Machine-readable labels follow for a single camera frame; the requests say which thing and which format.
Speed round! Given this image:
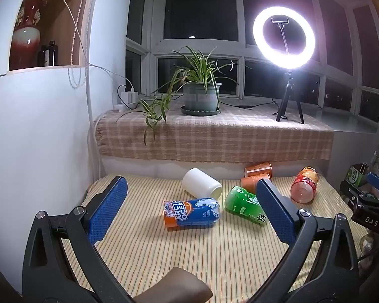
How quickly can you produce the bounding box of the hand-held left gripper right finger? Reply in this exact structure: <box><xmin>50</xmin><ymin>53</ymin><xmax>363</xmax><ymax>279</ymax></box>
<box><xmin>246</xmin><ymin>178</ymin><xmax>361</xmax><ymax>303</ymax></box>

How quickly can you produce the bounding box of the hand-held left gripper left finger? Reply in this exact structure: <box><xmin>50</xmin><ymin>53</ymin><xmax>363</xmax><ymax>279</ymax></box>
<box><xmin>21</xmin><ymin>175</ymin><xmax>136</xmax><ymax>303</ymax></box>

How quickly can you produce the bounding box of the blue orange printed cup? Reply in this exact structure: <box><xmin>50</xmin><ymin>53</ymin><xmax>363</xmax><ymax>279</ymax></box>
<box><xmin>163</xmin><ymin>197</ymin><xmax>221</xmax><ymax>231</ymax></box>

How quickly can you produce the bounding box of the green printed cup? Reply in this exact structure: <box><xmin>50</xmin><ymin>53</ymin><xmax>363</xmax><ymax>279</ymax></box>
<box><xmin>224</xmin><ymin>186</ymin><xmax>268</xmax><ymax>227</ymax></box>

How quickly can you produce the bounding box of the red orange printed cup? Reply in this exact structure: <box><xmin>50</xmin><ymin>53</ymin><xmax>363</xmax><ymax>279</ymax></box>
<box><xmin>290</xmin><ymin>166</ymin><xmax>320</xmax><ymax>204</ymax></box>

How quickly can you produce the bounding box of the copper metallic cup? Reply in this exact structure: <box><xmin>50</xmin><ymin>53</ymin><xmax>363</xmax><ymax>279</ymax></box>
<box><xmin>244</xmin><ymin>162</ymin><xmax>273</xmax><ymax>178</ymax></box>
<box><xmin>240</xmin><ymin>173</ymin><xmax>271</xmax><ymax>195</ymax></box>

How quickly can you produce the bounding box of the white cup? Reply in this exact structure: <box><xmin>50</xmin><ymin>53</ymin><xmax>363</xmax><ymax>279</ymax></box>
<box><xmin>182</xmin><ymin>168</ymin><xmax>222</xmax><ymax>198</ymax></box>

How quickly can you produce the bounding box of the green paper bag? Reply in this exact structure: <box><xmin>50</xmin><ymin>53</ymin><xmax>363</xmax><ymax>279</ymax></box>
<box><xmin>347</xmin><ymin>163</ymin><xmax>369</xmax><ymax>188</ymax></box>

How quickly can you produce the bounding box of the yellow striped mat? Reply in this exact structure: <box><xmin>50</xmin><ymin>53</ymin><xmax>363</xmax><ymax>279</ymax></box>
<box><xmin>61</xmin><ymin>173</ymin><xmax>368</xmax><ymax>303</ymax></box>

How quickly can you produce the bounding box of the brown plaid cloth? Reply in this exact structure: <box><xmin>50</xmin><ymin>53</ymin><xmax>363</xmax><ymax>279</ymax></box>
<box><xmin>94</xmin><ymin>100</ymin><xmax>335</xmax><ymax>165</ymax></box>

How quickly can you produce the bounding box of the brown padded cushion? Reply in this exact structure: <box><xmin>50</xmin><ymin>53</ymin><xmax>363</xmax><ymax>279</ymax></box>
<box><xmin>134</xmin><ymin>266</ymin><xmax>214</xmax><ymax>303</ymax></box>

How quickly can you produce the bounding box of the white power strip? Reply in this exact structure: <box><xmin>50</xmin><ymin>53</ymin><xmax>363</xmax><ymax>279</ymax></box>
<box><xmin>113</xmin><ymin>100</ymin><xmax>140</xmax><ymax>112</ymax></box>

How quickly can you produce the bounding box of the black tripod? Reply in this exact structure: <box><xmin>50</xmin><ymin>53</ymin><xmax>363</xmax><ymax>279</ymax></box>
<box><xmin>275</xmin><ymin>69</ymin><xmax>305</xmax><ymax>124</ymax></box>

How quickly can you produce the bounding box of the green pot saucer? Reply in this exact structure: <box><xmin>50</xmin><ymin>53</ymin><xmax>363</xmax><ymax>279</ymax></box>
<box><xmin>181</xmin><ymin>104</ymin><xmax>221</xmax><ymax>117</ymax></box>

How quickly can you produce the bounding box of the grey green flower pot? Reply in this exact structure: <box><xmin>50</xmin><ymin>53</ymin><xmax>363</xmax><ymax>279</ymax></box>
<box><xmin>183</xmin><ymin>82</ymin><xmax>222</xmax><ymax>111</ymax></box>

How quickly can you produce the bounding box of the dark glass bottle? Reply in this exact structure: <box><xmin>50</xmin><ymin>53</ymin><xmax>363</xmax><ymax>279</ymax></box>
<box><xmin>37</xmin><ymin>44</ymin><xmax>50</xmax><ymax>67</ymax></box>
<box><xmin>46</xmin><ymin>40</ymin><xmax>58</xmax><ymax>66</ymax></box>

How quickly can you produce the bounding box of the green spider plant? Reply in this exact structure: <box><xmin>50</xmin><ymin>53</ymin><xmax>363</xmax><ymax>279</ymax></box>
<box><xmin>115</xmin><ymin>46</ymin><xmax>253</xmax><ymax>146</ymax></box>

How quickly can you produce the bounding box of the phone holder clamp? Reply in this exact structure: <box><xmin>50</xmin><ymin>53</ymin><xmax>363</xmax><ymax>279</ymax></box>
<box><xmin>271</xmin><ymin>17</ymin><xmax>291</xmax><ymax>61</ymax></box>

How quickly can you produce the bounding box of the red white vase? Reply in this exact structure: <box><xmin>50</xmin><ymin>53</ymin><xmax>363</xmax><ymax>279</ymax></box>
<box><xmin>12</xmin><ymin>0</ymin><xmax>48</xmax><ymax>69</ymax></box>

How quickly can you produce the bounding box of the white wall pipe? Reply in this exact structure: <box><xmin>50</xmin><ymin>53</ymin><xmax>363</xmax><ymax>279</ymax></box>
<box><xmin>85</xmin><ymin>65</ymin><xmax>102</xmax><ymax>179</ymax></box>

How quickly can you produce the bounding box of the black ring light cable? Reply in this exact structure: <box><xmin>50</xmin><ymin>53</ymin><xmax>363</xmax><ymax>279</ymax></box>
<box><xmin>219</xmin><ymin>98</ymin><xmax>279</xmax><ymax>109</ymax></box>

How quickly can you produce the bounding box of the white ring light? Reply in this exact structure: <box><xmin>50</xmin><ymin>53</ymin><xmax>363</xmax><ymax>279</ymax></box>
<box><xmin>252</xmin><ymin>7</ymin><xmax>318</xmax><ymax>70</ymax></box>

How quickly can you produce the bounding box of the white bead cord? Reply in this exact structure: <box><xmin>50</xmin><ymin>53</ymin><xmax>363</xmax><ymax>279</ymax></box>
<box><xmin>67</xmin><ymin>0</ymin><xmax>94</xmax><ymax>88</ymax></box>

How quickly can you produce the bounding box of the white cable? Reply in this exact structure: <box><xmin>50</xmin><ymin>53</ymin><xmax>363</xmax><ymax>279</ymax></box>
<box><xmin>50</xmin><ymin>0</ymin><xmax>134</xmax><ymax>93</ymax></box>

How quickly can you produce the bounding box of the wooden wall shelf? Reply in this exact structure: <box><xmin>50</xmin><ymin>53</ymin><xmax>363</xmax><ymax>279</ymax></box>
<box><xmin>8</xmin><ymin>0</ymin><xmax>94</xmax><ymax>72</ymax></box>

